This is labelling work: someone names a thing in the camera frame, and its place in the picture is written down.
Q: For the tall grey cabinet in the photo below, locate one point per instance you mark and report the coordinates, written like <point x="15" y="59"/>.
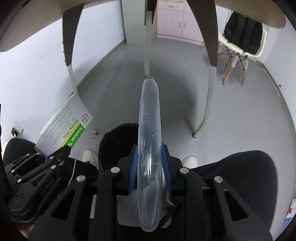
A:
<point x="134" y="22"/>

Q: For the person's right shoe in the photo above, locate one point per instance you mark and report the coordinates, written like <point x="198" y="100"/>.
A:
<point x="190" y="162"/>

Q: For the clear plastic toothbrush case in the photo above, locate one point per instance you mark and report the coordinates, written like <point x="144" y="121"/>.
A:
<point x="149" y="165"/>

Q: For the black backpack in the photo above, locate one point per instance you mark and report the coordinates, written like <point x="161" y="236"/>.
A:
<point x="244" y="32"/>

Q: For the round wooden table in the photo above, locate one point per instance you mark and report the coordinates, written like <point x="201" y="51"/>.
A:
<point x="22" y="19"/>

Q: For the person's shoe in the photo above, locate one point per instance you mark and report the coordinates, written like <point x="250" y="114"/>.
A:
<point x="190" y="162"/>
<point x="90" y="157"/>

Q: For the white chair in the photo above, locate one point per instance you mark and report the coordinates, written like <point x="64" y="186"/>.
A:
<point x="236" y="55"/>

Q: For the person's right leg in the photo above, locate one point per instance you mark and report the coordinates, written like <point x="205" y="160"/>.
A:
<point x="253" y="176"/>

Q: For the wall socket with plug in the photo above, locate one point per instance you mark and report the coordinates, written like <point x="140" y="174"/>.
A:
<point x="17" y="130"/>

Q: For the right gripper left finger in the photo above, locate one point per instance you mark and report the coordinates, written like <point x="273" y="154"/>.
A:
<point x="80" y="213"/>

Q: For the black trash bin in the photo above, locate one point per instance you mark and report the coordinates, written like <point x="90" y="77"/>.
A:
<point x="116" y="144"/>

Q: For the person's left shoe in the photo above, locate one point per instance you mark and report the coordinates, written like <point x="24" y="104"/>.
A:
<point x="90" y="157"/>

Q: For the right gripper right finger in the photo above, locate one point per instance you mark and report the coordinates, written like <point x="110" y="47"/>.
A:
<point x="207" y="208"/>

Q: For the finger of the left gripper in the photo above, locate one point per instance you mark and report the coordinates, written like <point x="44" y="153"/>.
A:
<point x="33" y="165"/>

